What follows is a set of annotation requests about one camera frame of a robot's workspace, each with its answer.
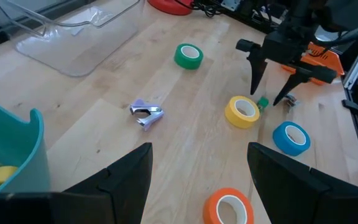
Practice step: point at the purple staple remover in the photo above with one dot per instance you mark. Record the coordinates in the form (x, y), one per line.
(149, 116)

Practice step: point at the small green stapler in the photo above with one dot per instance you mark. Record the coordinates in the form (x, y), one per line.
(263, 104)

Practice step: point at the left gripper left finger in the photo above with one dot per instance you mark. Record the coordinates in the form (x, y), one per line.
(120, 193)

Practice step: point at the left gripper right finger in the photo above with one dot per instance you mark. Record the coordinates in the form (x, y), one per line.
(284, 193)

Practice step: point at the orange tape roll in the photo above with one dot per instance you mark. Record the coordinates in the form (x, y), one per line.
(210, 208)

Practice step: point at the teal plastic bin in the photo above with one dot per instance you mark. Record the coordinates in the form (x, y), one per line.
(20, 149)

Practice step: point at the green tape roll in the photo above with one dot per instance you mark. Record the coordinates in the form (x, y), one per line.
(182, 60)

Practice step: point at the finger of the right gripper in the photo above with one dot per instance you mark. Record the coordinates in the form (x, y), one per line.
(257, 73)
(291, 85)

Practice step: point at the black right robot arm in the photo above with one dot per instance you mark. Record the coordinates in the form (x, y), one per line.
(315, 18)

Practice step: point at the blue tape roll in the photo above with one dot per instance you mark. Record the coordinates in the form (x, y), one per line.
(281, 141)

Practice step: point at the yellow tape roll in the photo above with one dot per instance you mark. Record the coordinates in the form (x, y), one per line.
(233, 116)

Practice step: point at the clear plastic bin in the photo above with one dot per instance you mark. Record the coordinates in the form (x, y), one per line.
(73, 46)

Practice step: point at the red desk lamp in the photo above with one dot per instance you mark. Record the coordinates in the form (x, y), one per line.
(169, 6)

